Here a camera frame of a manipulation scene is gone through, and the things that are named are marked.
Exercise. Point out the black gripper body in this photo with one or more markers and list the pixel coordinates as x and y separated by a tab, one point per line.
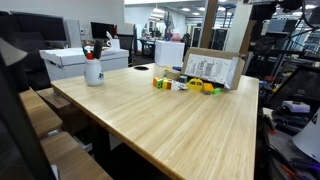
263	11

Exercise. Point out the brown cardboard box with label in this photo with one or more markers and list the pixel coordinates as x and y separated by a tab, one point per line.
213	68

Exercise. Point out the white lidded storage box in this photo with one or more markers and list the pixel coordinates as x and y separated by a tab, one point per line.
83	63

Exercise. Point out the cardboard box under table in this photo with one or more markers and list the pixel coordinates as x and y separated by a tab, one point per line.
66	110

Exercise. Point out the ceiling light panel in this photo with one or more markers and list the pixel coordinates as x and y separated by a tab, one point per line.
195	13
308	6
185	9

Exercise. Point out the black metal shelving rack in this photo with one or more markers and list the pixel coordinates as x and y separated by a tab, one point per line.
293	46

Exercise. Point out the black cabinet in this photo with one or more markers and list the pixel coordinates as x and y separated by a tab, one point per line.
220	39
196	36

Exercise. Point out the tilted black screen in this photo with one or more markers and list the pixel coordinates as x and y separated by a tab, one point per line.
296	86

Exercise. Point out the small green toy block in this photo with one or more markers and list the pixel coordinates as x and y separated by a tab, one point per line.
217	90
164	73

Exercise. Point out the blue purple object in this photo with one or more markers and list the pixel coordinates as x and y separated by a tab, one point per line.
168	26

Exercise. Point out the yellow toy car block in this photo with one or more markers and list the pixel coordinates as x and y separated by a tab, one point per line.
195	84

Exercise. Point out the small white device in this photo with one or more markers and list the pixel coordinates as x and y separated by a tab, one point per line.
296	106

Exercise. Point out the blue rounded toy block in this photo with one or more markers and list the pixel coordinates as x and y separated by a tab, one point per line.
177	68

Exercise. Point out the green white gray toy block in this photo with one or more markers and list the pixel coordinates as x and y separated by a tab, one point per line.
183	79

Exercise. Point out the plain wooden block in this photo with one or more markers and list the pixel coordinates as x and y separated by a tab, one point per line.
172	74

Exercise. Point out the white picture toy block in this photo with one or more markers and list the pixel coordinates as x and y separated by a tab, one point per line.
175	86

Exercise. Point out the brown orange toy block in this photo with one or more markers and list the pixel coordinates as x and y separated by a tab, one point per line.
169	84

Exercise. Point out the green dice toy block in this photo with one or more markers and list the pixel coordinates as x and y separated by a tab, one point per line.
160	83

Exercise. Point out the white cone sheet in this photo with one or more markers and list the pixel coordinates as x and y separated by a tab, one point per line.
310	140

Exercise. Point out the black office chair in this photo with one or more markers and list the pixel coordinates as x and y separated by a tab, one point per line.
126	46
33	66

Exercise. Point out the red marker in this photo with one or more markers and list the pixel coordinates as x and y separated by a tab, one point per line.
89	55

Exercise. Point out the white pen cup with logo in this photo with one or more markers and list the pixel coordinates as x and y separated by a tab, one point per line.
94	73

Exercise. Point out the green marker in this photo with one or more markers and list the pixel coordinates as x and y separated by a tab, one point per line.
84	50

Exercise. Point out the gray cabinet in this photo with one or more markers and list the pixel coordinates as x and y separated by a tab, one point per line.
73	33

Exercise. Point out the large black computer monitor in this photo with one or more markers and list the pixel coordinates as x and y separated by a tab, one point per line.
40	26

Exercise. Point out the wooden bench top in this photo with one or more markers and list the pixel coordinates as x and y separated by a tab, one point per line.
73	160
40	113

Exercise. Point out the black foreground stand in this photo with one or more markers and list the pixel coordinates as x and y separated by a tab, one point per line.
20	133

